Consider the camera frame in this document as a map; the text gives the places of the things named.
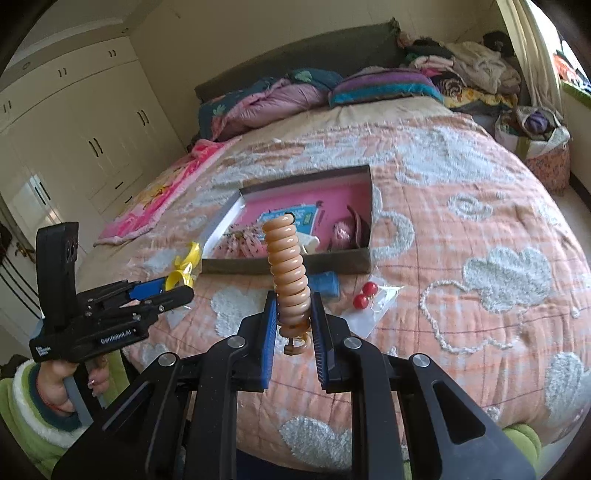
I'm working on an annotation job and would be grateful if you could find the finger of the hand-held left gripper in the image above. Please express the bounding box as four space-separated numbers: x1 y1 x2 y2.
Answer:
85 278 168 308
88 285 195 330

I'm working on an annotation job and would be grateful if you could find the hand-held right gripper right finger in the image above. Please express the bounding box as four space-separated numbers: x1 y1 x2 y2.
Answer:
310 292 536 480

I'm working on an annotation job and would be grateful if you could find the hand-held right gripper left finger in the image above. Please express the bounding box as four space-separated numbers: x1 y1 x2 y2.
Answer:
51 292 280 480

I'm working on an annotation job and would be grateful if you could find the yellow hair clip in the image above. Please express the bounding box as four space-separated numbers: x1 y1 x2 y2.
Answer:
166 242 204 291

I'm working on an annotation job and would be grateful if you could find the orange spiral hair tie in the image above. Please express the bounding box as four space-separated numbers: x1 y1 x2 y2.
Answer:
262 211 312 357

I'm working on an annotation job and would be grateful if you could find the white hair claw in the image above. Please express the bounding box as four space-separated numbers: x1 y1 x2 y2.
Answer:
298 233 334 254

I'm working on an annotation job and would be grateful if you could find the pink pom-pom hair tie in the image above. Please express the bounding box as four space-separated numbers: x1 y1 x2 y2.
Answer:
333 220 356 245

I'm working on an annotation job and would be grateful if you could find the brown hair clip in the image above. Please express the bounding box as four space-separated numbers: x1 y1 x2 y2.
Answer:
325 205 372 252

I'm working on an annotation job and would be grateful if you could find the pink-lined cardboard box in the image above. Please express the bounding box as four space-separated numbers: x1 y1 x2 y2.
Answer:
201 165 374 275

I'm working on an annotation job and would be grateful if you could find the person's left forearm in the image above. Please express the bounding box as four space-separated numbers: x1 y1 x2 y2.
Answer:
0 360 130 480

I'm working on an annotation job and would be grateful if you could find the person's left hand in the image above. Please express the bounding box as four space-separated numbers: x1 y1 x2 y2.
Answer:
37 357 112 415

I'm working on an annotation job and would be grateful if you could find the white door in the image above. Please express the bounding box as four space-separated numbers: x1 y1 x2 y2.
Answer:
0 178 58 333

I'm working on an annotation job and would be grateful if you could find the red ball earrings packet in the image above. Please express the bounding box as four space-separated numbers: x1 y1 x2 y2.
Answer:
344 277 404 337

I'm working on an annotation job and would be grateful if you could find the pink cartoon blanket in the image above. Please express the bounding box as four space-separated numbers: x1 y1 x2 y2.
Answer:
95 136 243 247

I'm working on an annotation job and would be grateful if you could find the cream wardrobe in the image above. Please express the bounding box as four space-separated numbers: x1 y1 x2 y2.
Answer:
0 37 190 217

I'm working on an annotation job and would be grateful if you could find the orange cloud pattern quilt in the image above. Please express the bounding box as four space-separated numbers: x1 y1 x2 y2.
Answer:
76 99 591 467

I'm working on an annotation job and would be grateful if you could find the folded pink blue floral quilt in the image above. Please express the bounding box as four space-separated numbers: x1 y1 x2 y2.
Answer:
198 68 345 141

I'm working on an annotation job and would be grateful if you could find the striped purple teal pillow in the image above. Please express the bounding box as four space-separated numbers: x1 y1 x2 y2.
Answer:
329 69 444 109

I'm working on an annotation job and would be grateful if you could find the dark green headboard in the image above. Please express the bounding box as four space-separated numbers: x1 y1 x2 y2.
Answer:
194 18 402 104

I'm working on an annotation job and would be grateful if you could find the bag of clothes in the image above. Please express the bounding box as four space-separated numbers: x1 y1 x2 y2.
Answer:
494 105 573 195

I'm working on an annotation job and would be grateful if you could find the pile of clothes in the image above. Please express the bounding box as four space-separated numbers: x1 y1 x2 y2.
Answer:
397 30 522 114

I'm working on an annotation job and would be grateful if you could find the green windowsill cover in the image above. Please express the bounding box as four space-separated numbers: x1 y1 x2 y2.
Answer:
561 78 591 110

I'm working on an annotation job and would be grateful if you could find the white curtain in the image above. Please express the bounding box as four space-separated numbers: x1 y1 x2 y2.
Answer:
508 0 566 116

